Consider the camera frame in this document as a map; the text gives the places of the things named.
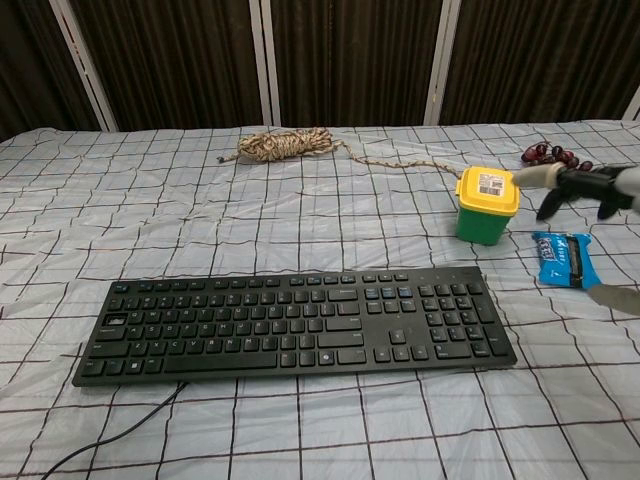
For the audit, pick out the blue snack packet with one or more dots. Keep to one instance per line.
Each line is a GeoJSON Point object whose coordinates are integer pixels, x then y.
{"type": "Point", "coordinates": [562, 260]}

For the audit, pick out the black computer keyboard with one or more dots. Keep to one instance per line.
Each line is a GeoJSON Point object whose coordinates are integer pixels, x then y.
{"type": "Point", "coordinates": [300, 325]}

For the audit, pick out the dark red grape bunch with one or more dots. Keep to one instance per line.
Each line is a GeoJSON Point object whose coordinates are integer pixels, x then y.
{"type": "Point", "coordinates": [545, 152]}

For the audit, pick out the white partition frame post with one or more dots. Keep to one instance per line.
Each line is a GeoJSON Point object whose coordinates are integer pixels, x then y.
{"type": "Point", "coordinates": [82, 65]}
{"type": "Point", "coordinates": [632, 106]}
{"type": "Point", "coordinates": [442, 60]}
{"type": "Point", "coordinates": [265, 60]}

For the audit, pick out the green container yellow lid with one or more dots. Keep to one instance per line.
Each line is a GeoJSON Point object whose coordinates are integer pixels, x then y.
{"type": "Point", "coordinates": [485, 210]}

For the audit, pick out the blue checked tablecloth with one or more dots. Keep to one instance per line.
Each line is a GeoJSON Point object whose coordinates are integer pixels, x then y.
{"type": "Point", "coordinates": [200, 210]}

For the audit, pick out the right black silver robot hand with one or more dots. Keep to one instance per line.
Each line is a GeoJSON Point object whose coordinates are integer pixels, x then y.
{"type": "Point", "coordinates": [590, 182]}

